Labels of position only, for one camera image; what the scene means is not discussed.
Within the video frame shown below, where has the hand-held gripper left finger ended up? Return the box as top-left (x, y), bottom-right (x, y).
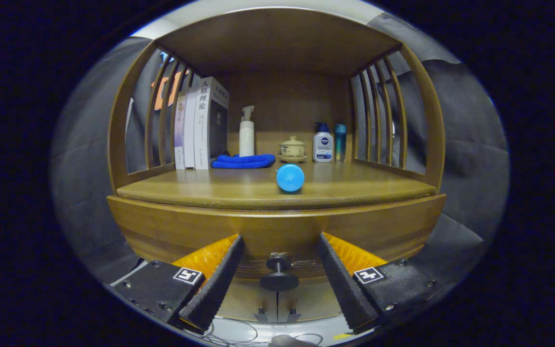
top-left (111, 234), bottom-right (245, 334)

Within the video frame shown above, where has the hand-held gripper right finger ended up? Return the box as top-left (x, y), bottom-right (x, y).
top-left (317, 232), bottom-right (444, 335)

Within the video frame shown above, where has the black drawer knob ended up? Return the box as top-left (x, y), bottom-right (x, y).
top-left (260, 252), bottom-right (300, 292)

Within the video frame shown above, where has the wooden drawer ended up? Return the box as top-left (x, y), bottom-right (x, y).
top-left (106, 194), bottom-right (448, 280)

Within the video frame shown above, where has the blue white cosmetic tube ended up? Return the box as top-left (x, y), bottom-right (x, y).
top-left (276, 164), bottom-right (305, 193)

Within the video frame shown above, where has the wooden cabinet door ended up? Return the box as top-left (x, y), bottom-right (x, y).
top-left (217, 280), bottom-right (278, 322)
top-left (277, 280), bottom-right (343, 322)

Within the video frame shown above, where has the wooden countertop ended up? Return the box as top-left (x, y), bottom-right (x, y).
top-left (116, 160), bottom-right (437, 211)

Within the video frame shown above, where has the wooden cabinet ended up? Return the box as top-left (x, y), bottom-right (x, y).
top-left (106, 7), bottom-right (448, 323)

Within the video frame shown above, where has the white shoe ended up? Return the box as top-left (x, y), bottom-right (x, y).
top-left (268, 334), bottom-right (317, 347)

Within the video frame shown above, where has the blue folded cloth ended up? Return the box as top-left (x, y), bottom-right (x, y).
top-left (211, 154), bottom-right (277, 169)

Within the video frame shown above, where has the teal slim bottle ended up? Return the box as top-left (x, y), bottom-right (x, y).
top-left (334, 123), bottom-right (347, 163)

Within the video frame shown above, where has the white blue-capped lotion bottle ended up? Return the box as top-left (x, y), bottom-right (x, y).
top-left (312, 122), bottom-right (334, 163)

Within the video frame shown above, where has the beige lidded teacup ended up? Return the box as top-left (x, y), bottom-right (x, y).
top-left (277, 135), bottom-right (309, 163)

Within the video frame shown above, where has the white pump bottle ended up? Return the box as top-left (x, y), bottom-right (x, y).
top-left (238, 106), bottom-right (255, 158)

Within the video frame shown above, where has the lavender spine book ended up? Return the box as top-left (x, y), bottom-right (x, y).
top-left (174, 93), bottom-right (187, 170)

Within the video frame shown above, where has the thin white book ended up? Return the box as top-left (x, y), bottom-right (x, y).
top-left (183, 87), bottom-right (198, 169)

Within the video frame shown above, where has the thick white dark-cover book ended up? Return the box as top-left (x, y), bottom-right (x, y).
top-left (194, 77), bottom-right (230, 170)

